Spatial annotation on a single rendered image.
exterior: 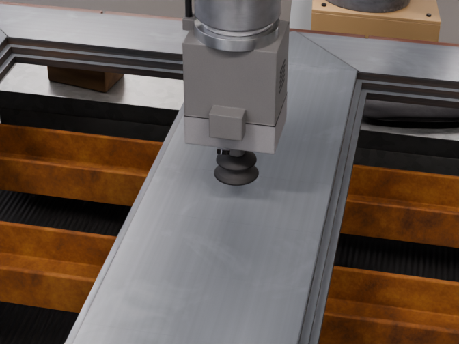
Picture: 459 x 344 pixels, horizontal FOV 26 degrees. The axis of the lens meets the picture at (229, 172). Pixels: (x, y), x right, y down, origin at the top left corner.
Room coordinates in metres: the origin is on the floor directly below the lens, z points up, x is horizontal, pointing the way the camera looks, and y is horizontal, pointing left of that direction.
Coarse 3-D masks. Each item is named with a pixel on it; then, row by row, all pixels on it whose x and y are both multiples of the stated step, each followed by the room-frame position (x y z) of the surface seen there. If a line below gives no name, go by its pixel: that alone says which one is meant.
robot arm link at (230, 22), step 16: (208, 0) 0.76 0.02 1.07; (224, 0) 0.75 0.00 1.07; (240, 0) 0.75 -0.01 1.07; (256, 0) 0.76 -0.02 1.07; (272, 0) 0.77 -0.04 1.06; (208, 16) 0.76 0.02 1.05; (224, 16) 0.75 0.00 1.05; (240, 16) 0.75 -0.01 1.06; (256, 16) 0.76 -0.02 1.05; (272, 16) 0.77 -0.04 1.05; (224, 32) 0.76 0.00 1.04; (240, 32) 0.76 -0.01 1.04; (256, 32) 0.76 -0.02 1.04
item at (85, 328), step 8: (80, 328) 0.60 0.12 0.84; (88, 328) 0.60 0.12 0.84; (96, 328) 0.60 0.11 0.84; (104, 328) 0.60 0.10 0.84; (112, 328) 0.60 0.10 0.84; (120, 328) 0.60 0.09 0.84; (80, 336) 0.60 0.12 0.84; (88, 336) 0.60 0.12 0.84; (96, 336) 0.60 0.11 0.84; (104, 336) 0.60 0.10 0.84; (112, 336) 0.60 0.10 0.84; (120, 336) 0.60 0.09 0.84; (128, 336) 0.60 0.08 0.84; (136, 336) 0.60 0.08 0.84; (144, 336) 0.60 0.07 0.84; (152, 336) 0.60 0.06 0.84; (160, 336) 0.60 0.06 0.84; (168, 336) 0.60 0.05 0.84; (176, 336) 0.60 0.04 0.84
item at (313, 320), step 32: (0, 64) 1.09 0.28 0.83; (64, 64) 1.11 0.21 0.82; (96, 64) 1.10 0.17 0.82; (128, 64) 1.10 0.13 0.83; (160, 64) 1.09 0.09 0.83; (352, 96) 1.00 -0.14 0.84; (384, 96) 1.02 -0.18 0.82; (416, 96) 1.02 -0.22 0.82; (448, 96) 1.02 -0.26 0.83; (352, 128) 0.94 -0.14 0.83; (352, 160) 0.88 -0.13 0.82; (128, 224) 0.76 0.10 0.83; (320, 256) 0.71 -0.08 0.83; (96, 288) 0.67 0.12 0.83; (320, 288) 0.68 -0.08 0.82; (320, 320) 0.64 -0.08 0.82
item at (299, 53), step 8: (288, 48) 1.10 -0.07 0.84; (296, 48) 1.10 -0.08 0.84; (304, 48) 1.10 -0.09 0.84; (312, 48) 1.10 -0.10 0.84; (320, 48) 1.10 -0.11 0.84; (288, 56) 1.08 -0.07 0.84; (296, 56) 1.08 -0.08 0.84; (304, 56) 1.08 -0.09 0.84; (312, 56) 1.08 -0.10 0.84; (320, 56) 1.08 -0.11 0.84; (328, 56) 1.08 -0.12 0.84; (296, 64) 1.06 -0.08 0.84; (304, 64) 1.06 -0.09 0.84; (312, 64) 1.06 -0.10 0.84; (320, 64) 1.06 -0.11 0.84; (328, 64) 1.06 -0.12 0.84; (336, 64) 1.06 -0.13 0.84; (344, 64) 1.06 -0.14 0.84
